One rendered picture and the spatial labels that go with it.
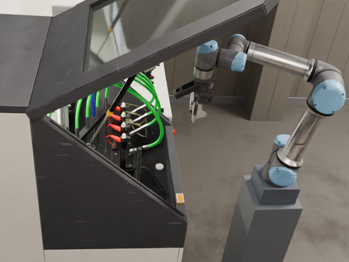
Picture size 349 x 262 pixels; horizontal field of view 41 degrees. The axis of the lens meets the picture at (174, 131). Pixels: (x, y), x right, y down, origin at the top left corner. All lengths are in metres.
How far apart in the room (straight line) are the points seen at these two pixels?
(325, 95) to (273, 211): 0.72
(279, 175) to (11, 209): 1.09
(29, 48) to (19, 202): 0.58
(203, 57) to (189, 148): 2.05
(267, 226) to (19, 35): 1.43
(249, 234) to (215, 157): 1.47
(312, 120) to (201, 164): 1.88
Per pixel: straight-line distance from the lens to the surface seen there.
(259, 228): 2.36
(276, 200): 2.29
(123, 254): 2.04
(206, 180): 3.53
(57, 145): 1.63
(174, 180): 2.09
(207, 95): 1.91
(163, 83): 2.69
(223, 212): 3.32
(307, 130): 1.92
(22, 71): 1.73
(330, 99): 1.82
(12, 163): 1.70
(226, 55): 1.81
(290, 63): 1.93
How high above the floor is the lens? 2.36
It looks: 37 degrees down
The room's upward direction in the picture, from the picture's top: 7 degrees clockwise
